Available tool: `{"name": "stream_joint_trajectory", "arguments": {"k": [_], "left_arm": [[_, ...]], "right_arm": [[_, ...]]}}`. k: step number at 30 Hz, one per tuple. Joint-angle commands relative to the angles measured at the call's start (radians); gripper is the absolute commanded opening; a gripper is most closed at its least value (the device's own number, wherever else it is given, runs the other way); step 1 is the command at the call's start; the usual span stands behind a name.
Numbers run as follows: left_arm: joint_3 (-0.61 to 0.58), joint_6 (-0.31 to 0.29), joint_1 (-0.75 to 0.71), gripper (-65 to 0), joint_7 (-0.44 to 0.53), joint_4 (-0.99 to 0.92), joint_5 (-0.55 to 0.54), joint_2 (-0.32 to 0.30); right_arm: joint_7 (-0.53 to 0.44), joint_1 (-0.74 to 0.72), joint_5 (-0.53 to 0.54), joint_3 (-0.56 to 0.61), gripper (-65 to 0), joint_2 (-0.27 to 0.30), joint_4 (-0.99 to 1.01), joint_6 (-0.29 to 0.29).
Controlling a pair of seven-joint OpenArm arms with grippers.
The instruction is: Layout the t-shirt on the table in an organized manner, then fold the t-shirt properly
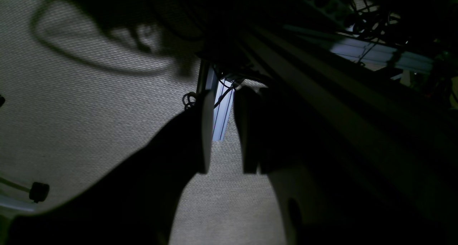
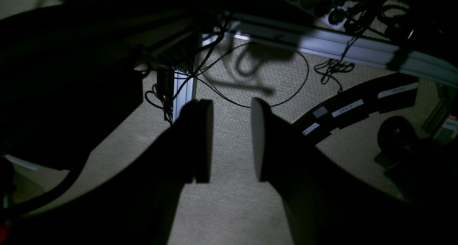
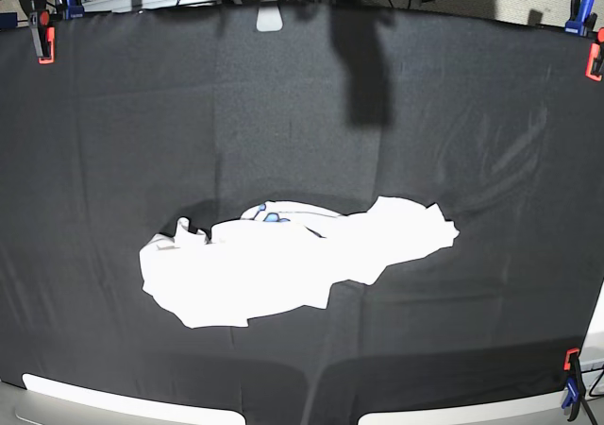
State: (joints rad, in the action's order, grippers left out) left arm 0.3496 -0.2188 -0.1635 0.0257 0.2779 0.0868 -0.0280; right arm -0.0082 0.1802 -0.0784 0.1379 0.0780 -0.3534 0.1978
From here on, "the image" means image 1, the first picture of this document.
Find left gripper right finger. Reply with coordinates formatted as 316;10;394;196
234;87;358;245

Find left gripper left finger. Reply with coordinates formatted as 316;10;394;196
7;91;215;245

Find aluminium frame post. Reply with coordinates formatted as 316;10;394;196
212;77;236;141

